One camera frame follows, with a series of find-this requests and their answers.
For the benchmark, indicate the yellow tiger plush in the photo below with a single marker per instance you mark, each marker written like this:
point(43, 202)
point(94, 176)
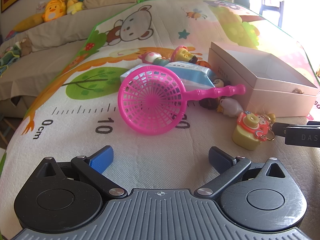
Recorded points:
point(53, 10)

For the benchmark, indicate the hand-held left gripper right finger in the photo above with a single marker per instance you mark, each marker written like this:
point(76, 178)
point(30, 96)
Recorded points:
point(217, 156)

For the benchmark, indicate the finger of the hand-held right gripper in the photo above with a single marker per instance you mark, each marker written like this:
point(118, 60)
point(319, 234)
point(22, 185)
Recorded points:
point(300, 136)
point(314, 123)

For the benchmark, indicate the beige sofa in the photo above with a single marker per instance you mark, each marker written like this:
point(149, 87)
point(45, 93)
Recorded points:
point(50, 32)

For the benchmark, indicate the orange pumpkin toy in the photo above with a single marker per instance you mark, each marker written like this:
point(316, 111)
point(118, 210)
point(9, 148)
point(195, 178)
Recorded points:
point(201, 63)

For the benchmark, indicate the black-haired doll figurine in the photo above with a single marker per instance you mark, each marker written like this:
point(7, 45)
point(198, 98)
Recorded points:
point(220, 83)

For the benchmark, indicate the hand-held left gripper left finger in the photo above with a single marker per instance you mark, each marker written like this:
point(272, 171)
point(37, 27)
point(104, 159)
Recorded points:
point(102, 160)

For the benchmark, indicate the pink plastic toy strainer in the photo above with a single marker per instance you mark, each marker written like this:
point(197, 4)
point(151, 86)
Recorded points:
point(150, 100)

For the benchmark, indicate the blue tissue packet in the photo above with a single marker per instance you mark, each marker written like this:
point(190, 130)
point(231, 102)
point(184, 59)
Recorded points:
point(195, 76)

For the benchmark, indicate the printed cartoon play mat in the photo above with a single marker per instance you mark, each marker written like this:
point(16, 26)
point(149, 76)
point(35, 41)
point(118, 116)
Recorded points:
point(75, 135)

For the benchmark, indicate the small brown bear plush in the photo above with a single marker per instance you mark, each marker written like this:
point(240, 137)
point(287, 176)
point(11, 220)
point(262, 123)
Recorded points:
point(25, 46)

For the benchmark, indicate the long yellow plush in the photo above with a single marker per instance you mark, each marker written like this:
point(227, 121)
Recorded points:
point(27, 22)

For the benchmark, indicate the yellow figurine with red hat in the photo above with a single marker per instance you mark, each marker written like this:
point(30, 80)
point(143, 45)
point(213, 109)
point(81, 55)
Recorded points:
point(183, 53)

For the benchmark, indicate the yellow plush toy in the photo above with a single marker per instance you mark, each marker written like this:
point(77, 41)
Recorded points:
point(75, 8)

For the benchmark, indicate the pink cardboard box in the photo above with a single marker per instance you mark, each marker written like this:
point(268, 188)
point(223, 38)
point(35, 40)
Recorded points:
point(275, 100)

